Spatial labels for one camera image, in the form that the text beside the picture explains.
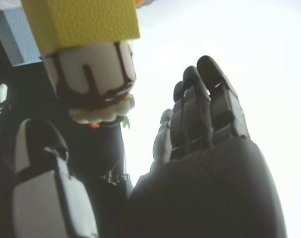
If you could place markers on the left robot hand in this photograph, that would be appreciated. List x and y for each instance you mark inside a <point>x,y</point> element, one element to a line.
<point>202,186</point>

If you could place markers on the chocolate drip toy cake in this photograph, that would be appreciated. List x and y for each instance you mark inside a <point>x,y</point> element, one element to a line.
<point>90,74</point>

